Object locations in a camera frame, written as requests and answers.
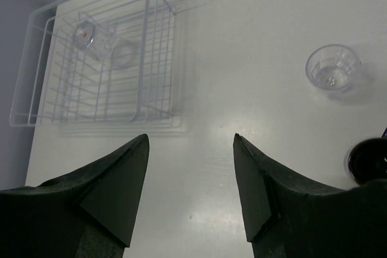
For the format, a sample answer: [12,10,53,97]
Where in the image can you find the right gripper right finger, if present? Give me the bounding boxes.
[233,135,386,257]

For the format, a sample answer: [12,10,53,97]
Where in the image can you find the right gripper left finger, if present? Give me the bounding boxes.
[1,134,149,257]

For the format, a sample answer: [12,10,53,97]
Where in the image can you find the small clear glass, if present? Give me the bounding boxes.
[305,44,362,100]

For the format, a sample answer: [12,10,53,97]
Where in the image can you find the large clear faceted glass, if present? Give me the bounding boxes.
[71,19,117,61]

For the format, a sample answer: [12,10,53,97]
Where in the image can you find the small black mug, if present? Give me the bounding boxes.
[345,129,386,185]

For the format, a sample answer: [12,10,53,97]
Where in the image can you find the white wire dish rack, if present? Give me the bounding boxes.
[9,0,175,127]

